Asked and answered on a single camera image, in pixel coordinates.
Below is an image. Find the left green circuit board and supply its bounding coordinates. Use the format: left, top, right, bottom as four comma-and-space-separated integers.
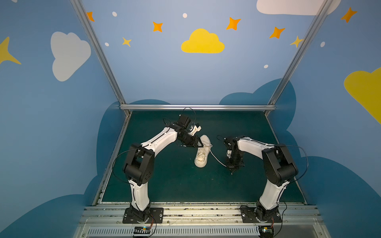
132, 226, 151, 238

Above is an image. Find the rear horizontal aluminium frame bar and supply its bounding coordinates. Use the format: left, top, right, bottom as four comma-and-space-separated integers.
120, 104, 276, 111

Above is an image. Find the front aluminium rail platform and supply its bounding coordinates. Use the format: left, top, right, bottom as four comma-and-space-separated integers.
74, 202, 330, 238

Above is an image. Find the right rear aluminium frame post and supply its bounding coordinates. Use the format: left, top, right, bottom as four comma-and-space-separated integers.
267, 0, 333, 110

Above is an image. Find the left side aluminium table rail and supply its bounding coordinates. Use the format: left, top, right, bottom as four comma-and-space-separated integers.
91, 113, 131, 206

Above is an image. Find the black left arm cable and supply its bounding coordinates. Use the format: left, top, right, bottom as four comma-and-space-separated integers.
112, 147, 140, 185

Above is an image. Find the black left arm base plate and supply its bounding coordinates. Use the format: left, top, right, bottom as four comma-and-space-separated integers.
122, 206, 164, 224

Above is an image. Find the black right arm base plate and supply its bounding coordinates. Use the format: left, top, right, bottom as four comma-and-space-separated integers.
240, 205, 282, 223

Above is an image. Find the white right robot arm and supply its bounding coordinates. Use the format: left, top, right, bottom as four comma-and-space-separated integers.
223, 136, 298, 223

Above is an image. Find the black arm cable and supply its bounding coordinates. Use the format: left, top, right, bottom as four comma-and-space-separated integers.
285, 144, 310, 184
112, 147, 140, 185

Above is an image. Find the left rear aluminium frame post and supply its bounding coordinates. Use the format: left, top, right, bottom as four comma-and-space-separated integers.
70, 0, 126, 107

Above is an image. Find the right green circuit board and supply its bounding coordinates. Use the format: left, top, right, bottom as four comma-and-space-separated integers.
259, 226, 274, 238

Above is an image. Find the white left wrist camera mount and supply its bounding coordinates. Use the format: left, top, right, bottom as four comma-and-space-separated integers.
189, 125, 201, 136

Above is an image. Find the aluminium frame post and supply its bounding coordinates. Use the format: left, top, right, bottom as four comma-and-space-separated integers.
70, 0, 126, 107
267, 0, 333, 110

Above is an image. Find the green circuit board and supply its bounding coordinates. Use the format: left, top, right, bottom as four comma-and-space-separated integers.
132, 226, 151, 238
259, 226, 274, 238

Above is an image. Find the white knit sneaker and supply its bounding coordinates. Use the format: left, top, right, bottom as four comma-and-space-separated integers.
194, 135, 212, 168

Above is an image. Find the white shoelace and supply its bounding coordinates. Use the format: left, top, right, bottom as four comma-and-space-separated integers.
206, 144, 227, 168

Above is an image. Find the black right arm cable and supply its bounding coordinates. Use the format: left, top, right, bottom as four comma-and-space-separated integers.
285, 144, 310, 184

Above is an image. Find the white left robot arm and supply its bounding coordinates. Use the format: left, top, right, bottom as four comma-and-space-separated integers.
123, 115, 203, 223

